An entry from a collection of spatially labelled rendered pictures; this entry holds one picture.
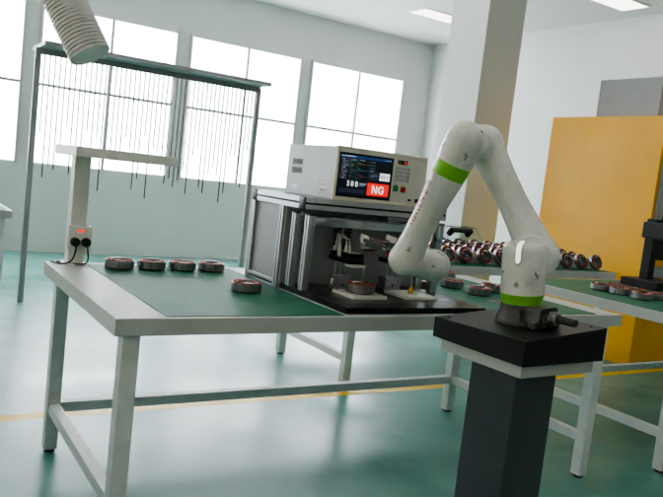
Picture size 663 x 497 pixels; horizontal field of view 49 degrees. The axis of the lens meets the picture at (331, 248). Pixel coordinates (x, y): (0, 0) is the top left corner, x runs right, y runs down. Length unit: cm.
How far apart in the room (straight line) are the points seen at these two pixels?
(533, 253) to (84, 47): 184
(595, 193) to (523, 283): 423
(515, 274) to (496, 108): 481
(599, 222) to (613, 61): 298
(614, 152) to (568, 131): 51
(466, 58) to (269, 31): 349
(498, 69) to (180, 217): 436
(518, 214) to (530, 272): 25
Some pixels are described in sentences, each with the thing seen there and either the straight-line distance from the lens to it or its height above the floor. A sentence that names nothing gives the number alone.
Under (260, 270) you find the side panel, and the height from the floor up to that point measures 79.
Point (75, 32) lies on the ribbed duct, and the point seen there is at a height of 164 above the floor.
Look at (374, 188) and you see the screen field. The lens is 285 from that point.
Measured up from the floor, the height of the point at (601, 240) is 94.
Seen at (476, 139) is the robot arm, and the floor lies 136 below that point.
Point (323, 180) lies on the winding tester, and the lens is 283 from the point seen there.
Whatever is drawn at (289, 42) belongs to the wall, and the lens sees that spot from 984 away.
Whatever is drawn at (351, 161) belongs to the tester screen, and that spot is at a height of 127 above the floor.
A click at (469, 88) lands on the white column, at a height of 215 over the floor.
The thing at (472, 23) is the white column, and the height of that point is 274.
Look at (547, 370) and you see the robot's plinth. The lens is 216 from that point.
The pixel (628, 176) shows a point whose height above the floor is 148.
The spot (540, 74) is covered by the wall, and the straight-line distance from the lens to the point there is 956.
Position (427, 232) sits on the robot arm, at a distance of 231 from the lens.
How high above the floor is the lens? 119
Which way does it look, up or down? 5 degrees down
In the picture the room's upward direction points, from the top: 7 degrees clockwise
